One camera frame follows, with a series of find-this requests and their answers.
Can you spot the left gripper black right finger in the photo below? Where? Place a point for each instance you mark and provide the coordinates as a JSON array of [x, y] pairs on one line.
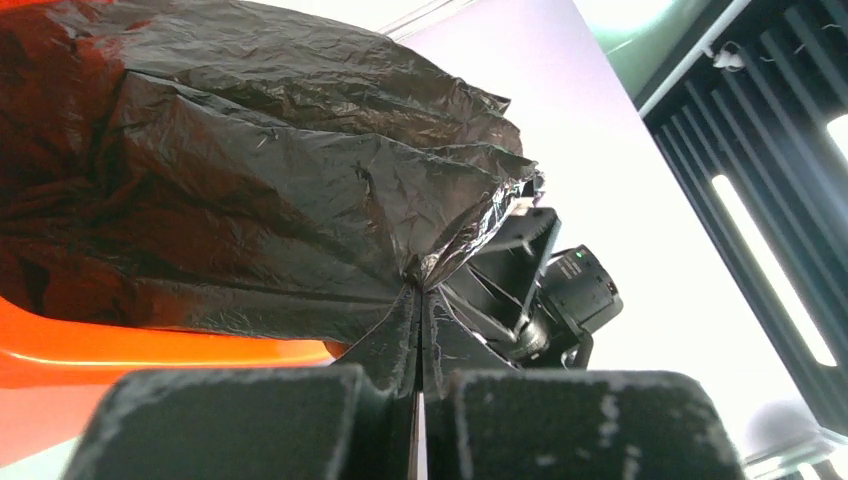
[[487, 420]]

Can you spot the orange plastic trash bin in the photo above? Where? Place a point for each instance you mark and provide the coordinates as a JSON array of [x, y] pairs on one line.
[[54, 372]]

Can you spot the black ceiling light panel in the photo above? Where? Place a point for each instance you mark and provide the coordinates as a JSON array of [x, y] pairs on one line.
[[743, 127]]

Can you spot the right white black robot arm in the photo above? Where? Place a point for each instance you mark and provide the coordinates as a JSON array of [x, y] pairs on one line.
[[534, 306]]

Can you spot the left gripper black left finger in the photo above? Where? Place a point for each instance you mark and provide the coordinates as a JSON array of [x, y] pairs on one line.
[[353, 419]]

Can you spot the black plastic trash bag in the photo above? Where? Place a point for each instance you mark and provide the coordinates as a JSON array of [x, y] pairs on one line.
[[236, 167]]

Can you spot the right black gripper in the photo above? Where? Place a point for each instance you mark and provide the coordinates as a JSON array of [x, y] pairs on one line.
[[493, 293]]

